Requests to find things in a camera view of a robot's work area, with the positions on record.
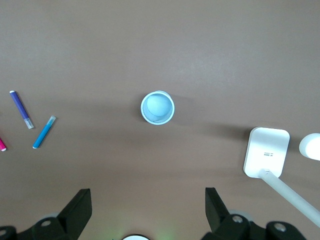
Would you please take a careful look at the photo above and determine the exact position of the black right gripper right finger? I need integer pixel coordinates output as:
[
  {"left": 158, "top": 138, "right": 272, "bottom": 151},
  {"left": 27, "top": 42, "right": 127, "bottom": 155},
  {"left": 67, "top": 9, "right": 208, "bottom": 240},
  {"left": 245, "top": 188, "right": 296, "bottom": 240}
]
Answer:
[{"left": 201, "top": 187, "right": 307, "bottom": 240}]

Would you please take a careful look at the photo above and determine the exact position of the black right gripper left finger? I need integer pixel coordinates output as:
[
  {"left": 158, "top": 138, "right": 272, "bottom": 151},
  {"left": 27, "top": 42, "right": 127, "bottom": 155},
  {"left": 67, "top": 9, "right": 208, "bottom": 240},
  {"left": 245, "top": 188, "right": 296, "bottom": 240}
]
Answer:
[{"left": 0, "top": 188, "right": 93, "bottom": 240}]

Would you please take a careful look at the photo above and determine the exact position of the blue marker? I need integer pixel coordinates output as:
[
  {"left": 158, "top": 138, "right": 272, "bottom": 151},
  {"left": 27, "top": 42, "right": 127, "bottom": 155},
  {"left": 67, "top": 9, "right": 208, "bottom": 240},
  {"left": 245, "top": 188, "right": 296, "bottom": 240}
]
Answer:
[{"left": 32, "top": 115, "right": 57, "bottom": 150}]

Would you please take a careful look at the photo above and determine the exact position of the white lamp stand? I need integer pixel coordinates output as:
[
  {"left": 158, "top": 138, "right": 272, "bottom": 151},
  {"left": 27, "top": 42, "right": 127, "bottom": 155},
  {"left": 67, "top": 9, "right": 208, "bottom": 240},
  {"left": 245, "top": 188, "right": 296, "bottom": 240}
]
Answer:
[{"left": 243, "top": 126, "right": 320, "bottom": 224}]

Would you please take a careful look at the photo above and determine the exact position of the purple marker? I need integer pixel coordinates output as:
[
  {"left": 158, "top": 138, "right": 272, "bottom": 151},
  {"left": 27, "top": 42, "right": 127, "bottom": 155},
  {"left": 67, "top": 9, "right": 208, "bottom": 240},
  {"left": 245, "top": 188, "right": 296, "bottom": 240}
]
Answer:
[{"left": 9, "top": 90, "right": 35, "bottom": 130}]

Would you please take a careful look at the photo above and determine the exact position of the light blue mesh cup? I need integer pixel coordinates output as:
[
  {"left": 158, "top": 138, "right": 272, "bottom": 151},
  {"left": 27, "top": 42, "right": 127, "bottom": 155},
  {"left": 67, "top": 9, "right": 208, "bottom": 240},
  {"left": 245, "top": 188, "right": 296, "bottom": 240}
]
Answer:
[{"left": 140, "top": 90, "right": 176, "bottom": 125}]

